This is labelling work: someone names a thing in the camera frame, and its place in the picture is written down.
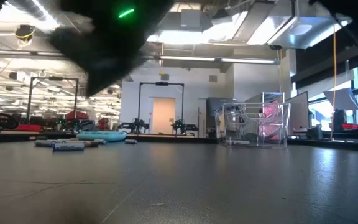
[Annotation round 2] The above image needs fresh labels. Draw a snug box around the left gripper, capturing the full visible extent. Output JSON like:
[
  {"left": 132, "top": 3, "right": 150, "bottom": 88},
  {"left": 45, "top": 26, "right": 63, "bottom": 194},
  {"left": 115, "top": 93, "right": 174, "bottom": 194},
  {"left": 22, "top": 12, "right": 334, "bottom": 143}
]
[{"left": 50, "top": 0, "right": 175, "bottom": 97}]

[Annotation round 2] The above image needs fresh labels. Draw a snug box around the Kirkland silver blue battery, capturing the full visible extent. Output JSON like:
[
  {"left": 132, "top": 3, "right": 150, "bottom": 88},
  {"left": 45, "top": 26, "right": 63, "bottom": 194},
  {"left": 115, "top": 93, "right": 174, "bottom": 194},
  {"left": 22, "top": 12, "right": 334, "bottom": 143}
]
[{"left": 52, "top": 142, "right": 85, "bottom": 152}]

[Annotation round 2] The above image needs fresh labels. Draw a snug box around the clear plastic bin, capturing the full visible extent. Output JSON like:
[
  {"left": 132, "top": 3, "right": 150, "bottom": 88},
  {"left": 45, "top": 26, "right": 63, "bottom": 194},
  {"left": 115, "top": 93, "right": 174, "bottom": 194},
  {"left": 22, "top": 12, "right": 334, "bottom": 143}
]
[{"left": 221, "top": 102, "right": 291, "bottom": 148}]

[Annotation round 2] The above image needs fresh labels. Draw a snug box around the red crate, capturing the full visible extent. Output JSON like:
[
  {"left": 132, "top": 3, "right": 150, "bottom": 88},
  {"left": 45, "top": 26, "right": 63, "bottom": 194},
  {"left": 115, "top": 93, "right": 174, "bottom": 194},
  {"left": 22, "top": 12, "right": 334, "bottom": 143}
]
[
  {"left": 97, "top": 117, "right": 111, "bottom": 131},
  {"left": 65, "top": 110, "right": 90, "bottom": 121}
]

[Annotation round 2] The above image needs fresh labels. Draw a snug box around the teal oval tray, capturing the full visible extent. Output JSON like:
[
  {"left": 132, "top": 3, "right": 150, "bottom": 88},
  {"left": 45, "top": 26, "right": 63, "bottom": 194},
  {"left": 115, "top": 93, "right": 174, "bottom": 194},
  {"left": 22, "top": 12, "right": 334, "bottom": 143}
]
[{"left": 76, "top": 131, "right": 127, "bottom": 143}]

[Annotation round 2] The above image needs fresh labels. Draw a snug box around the beige door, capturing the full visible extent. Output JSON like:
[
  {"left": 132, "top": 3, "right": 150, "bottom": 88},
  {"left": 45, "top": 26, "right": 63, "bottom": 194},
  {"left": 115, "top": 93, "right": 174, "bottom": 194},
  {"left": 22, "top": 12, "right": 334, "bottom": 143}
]
[{"left": 152, "top": 97, "right": 176, "bottom": 135}]

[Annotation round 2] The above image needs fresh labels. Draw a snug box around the red bin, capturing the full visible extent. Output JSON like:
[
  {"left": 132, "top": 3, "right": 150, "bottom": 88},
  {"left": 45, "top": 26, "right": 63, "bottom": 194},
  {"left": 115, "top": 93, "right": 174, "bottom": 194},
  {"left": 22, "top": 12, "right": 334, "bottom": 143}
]
[{"left": 14, "top": 123, "right": 43, "bottom": 133}]

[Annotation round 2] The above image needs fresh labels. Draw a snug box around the long ceiling light bar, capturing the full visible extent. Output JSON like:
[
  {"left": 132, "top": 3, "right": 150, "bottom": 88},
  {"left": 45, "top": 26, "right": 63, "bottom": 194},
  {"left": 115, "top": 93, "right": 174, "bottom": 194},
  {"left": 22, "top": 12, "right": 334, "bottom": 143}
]
[{"left": 0, "top": 49, "right": 281, "bottom": 65}]

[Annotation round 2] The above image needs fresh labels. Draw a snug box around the grey ceiling box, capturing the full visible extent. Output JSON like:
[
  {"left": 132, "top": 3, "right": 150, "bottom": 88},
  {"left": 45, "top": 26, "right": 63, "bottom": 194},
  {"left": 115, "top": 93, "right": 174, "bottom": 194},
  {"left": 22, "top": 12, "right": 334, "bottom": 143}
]
[{"left": 180, "top": 9, "right": 203, "bottom": 32}]

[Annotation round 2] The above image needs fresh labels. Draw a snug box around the dark monitor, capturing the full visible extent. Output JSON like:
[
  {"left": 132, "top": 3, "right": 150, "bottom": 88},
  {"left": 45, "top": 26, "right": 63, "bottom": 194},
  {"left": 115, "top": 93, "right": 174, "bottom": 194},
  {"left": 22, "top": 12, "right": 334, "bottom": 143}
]
[{"left": 206, "top": 97, "right": 239, "bottom": 118}]

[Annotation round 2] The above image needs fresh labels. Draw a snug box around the pink cloth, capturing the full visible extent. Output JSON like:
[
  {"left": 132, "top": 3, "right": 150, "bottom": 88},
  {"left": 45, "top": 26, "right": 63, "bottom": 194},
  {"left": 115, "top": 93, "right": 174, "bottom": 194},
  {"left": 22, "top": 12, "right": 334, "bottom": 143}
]
[{"left": 263, "top": 101, "right": 284, "bottom": 141}]

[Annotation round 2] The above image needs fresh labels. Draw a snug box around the grey panel board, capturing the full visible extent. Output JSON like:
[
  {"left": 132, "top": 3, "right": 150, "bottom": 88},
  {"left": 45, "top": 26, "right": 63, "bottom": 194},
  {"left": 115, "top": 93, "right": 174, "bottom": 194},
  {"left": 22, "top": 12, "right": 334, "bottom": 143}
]
[{"left": 284, "top": 91, "right": 310, "bottom": 131}]

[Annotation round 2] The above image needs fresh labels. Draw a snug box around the silver ventilation unit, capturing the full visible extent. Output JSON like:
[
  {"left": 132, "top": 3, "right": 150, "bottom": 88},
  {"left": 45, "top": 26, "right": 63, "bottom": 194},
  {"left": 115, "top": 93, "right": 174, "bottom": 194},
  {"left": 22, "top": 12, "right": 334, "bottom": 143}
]
[{"left": 267, "top": 0, "right": 354, "bottom": 50}]

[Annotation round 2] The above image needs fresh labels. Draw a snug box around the yellow black cable reel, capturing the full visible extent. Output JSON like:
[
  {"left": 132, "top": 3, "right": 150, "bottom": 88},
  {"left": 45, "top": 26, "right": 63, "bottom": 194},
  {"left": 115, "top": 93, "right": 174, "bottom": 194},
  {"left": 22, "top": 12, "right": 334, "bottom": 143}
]
[{"left": 14, "top": 24, "right": 36, "bottom": 42}]

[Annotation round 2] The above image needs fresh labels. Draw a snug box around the yellow hanging cable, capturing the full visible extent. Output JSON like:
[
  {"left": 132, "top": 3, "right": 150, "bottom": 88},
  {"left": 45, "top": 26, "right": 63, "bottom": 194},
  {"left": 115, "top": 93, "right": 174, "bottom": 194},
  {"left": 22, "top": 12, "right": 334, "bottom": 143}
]
[{"left": 330, "top": 24, "right": 338, "bottom": 141}]

